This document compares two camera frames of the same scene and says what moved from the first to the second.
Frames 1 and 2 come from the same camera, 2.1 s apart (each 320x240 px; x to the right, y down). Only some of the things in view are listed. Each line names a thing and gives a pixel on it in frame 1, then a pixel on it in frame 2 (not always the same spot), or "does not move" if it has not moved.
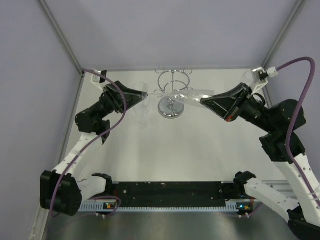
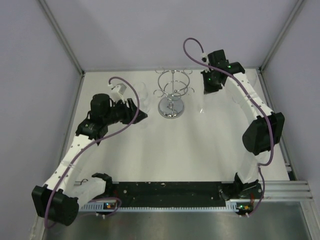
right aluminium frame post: x=286 y=25 does not move
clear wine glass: x=188 y=96 → x=203 y=103
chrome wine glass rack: x=170 y=81 does not move
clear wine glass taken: x=247 y=77 does not move
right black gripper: x=223 y=104 → x=207 y=89
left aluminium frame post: x=61 y=36 does not move
